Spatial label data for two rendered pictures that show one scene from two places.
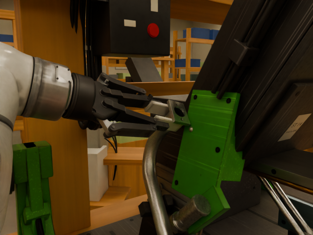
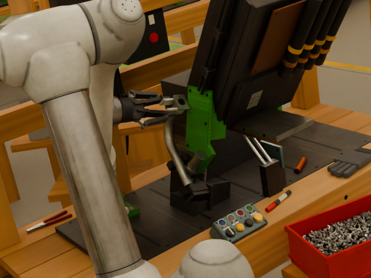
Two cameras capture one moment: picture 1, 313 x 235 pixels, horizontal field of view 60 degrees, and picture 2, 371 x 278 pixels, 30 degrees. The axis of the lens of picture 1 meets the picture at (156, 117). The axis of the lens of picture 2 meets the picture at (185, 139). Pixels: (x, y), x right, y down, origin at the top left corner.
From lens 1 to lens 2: 161 cm
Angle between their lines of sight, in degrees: 13
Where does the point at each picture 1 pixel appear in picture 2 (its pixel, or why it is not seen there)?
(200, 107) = (193, 97)
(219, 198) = (209, 150)
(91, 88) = (130, 106)
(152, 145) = (168, 123)
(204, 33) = not seen: outside the picture
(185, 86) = (191, 53)
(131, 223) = (163, 181)
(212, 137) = (202, 116)
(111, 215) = (145, 180)
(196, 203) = (197, 155)
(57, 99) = (117, 117)
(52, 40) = not seen: hidden behind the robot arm
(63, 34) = not seen: hidden behind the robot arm
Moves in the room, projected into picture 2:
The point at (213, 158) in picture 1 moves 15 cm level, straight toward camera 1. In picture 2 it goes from (204, 128) to (196, 148)
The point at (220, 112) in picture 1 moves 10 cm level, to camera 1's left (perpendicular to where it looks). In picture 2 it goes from (204, 101) to (171, 107)
